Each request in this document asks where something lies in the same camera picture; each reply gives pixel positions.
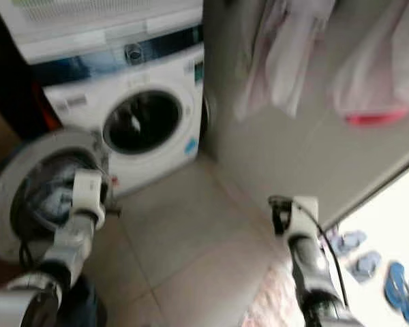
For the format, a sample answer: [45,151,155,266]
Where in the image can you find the lilac slipper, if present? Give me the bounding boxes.
[327,230,366,256]
[348,251,382,282]

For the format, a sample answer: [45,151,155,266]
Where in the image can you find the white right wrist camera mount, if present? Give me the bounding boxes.
[286,196,321,246]

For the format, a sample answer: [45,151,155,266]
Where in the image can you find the pink patterned door mat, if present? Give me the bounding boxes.
[245,279,290,327]

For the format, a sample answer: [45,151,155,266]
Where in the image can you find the round washer door glass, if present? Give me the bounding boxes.
[0,129,113,263]

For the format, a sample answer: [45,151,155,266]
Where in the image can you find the hanging plastic bag red edge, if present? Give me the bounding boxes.
[331,0,409,127]

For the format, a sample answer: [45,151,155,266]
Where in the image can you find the white clothes dryer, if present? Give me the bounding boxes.
[0,0,205,65]

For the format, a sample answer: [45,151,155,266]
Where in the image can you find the white front-load washing machine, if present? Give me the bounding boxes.
[31,27,209,198]

